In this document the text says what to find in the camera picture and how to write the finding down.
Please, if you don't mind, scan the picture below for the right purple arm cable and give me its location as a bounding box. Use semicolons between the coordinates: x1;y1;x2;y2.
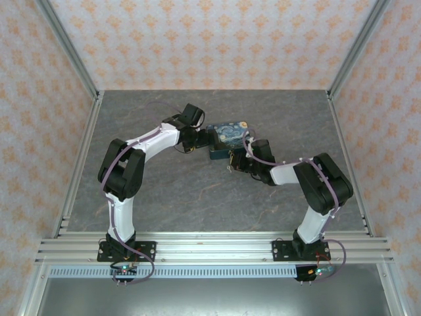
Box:
242;128;347;284

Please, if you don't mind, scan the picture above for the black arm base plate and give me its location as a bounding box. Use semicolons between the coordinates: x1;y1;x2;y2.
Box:
96;240;157;263
272;240;330;263

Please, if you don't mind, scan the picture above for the aluminium frame post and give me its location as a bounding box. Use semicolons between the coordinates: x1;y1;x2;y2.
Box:
35;0;101;99
327;0;391;97

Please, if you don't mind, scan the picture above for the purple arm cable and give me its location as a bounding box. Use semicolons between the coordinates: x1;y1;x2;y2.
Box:
100;101;186;286
242;128;347;284

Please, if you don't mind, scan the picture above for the aluminium side rail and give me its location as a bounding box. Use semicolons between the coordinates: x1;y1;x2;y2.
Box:
326;92;376;238
51;91;105;238

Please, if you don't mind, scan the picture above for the grey slotted cable duct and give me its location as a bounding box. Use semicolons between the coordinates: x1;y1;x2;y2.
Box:
48;265;334;280

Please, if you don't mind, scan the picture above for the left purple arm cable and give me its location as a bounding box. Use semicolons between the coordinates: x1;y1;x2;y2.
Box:
100;101;186;286

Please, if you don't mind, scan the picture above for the circuit board with lights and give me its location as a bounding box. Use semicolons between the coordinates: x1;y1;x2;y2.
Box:
297;262;337;281
109;262;138;278

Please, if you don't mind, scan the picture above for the starry night painted tin box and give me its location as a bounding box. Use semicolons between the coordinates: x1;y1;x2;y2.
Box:
205;119;253;161

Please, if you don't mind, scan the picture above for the grey metal sheet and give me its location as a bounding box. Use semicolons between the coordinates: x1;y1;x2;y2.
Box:
41;278;393;316

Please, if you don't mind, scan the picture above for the aluminium cross rail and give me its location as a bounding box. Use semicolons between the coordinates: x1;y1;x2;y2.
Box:
34;231;394;265

